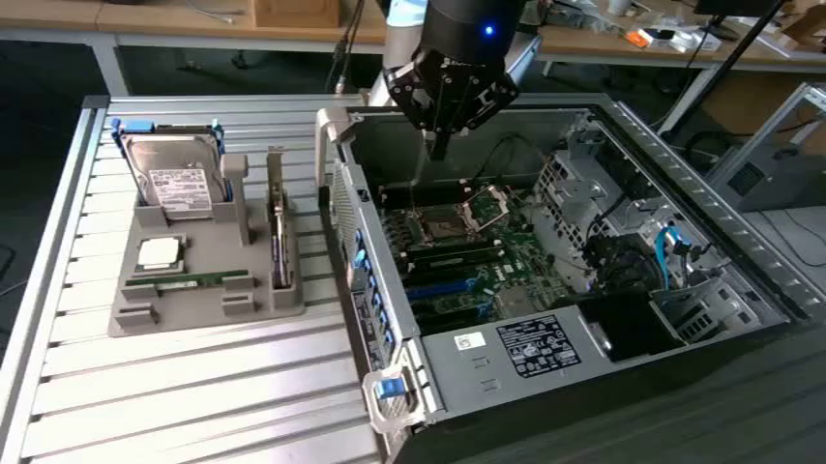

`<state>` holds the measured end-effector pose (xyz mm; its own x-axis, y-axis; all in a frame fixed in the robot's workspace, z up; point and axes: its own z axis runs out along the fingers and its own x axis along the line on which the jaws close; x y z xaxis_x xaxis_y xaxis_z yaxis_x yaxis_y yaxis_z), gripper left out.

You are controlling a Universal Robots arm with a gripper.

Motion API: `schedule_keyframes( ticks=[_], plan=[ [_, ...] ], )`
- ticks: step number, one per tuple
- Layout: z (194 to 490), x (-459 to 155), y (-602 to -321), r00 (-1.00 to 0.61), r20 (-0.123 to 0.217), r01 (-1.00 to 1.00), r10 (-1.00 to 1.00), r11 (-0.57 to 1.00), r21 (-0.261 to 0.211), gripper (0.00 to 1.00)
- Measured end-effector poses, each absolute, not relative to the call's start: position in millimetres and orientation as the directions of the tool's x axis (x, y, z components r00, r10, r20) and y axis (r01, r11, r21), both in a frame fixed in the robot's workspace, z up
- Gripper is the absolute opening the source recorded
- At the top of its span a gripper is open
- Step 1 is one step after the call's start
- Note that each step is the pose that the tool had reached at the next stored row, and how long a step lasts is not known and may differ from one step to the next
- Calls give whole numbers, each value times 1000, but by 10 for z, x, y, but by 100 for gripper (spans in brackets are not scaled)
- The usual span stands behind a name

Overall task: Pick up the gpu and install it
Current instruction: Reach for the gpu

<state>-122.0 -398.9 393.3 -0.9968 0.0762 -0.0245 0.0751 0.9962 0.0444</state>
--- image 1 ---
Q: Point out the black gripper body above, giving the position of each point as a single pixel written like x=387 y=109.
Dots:
x=465 y=29

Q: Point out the graphics card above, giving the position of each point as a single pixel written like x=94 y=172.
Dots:
x=279 y=232

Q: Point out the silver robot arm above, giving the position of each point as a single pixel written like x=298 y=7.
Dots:
x=401 y=48

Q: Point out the grey metal drive cage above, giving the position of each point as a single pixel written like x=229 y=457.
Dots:
x=574 y=193

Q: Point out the closed cardboard box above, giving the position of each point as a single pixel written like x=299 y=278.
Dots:
x=297 y=12

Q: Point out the white paper cup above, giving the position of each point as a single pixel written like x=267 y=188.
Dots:
x=620 y=6

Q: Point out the metal socket cover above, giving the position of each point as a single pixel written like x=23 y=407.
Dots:
x=472 y=215

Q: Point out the orange small box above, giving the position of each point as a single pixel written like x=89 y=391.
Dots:
x=636 y=38

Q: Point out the CPU socket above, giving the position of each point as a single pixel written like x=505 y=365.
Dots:
x=445 y=229

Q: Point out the black RAM slot bank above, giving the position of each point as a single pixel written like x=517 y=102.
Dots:
x=451 y=258

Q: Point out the white small box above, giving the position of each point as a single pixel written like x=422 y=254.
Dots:
x=694 y=43

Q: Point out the green motherboard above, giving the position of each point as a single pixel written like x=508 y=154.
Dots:
x=517 y=261

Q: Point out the cluttered wooden desk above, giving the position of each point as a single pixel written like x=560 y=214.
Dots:
x=713 y=59

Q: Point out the black monitor with stand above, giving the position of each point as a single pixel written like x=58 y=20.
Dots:
x=722 y=31

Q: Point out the hard disk blue carrier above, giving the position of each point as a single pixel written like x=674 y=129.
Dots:
x=174 y=164

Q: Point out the blue expansion slot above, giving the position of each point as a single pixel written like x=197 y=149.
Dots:
x=439 y=290

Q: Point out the black slanted pole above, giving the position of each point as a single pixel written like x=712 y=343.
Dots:
x=742 y=48

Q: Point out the grey chipset heatsink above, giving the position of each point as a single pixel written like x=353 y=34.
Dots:
x=517 y=299

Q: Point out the black expansion slot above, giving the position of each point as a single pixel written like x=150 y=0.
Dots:
x=445 y=316

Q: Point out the grey computer tower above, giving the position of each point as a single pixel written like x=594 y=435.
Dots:
x=774 y=179

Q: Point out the green RAM stick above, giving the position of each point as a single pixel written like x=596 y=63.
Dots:
x=194 y=279

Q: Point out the CPU chip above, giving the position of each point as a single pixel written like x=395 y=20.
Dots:
x=158 y=253

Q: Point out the open brown cardboard box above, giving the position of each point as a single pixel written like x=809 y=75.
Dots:
x=806 y=29

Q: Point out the grey parts rack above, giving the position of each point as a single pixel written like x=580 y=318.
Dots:
x=207 y=309

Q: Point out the grey metal disk bay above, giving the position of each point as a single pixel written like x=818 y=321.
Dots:
x=704 y=309

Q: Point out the wooden desk grey legs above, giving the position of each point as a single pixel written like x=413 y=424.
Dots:
x=65 y=19

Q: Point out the grey power supply unit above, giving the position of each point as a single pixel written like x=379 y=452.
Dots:
x=465 y=377

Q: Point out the blue case latch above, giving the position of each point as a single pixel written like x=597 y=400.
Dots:
x=389 y=389

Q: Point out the open PC case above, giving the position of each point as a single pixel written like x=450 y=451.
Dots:
x=645 y=415

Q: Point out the aluminium profile frame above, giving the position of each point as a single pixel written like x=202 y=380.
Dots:
x=797 y=104

